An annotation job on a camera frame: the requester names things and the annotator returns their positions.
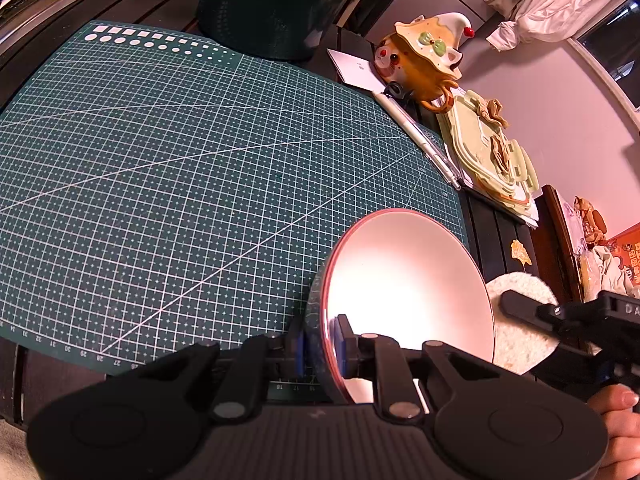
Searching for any orange printed box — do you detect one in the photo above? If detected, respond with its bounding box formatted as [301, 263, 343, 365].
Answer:
[607, 225, 640, 286]

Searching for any white hanging garment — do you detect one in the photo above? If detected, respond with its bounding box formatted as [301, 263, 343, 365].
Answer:
[485, 0, 628, 51]

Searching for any brown plush toy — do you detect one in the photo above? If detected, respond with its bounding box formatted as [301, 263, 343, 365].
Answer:
[572, 196, 608, 246]

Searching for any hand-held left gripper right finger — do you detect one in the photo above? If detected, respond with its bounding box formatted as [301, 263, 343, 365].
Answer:
[336, 314, 493, 422]

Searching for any green lunch box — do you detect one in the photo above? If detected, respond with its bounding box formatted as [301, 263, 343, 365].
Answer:
[437, 90, 541, 211]

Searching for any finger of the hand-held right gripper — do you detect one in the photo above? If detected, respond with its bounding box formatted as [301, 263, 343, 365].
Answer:
[500, 290, 576, 348]

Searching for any yellow ginkgo leaf ornament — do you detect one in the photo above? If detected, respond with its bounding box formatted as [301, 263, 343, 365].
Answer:
[510, 239, 533, 268]

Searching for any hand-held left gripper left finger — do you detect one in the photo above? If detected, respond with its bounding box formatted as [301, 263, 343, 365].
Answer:
[132, 317, 307, 423]

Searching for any white paper sheet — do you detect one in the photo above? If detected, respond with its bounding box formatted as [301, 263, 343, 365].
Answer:
[327, 48, 388, 93]

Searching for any white round sponge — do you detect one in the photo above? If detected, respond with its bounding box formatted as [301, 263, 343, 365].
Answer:
[486, 272, 563, 376]

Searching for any orange cat-shaped teapot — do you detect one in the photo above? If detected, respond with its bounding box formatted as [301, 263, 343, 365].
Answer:
[374, 12, 475, 113]

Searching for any green cutting mat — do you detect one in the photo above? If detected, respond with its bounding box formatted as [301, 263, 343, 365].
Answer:
[0, 21, 471, 401]

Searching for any dark green pitcher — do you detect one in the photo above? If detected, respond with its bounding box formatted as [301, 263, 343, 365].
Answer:
[175, 0, 376, 61]

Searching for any silver pen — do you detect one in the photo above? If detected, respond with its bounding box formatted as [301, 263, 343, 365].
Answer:
[372, 90, 462, 191]

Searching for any person's right hand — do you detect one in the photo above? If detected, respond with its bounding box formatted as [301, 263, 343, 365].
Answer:
[587, 384, 640, 480]

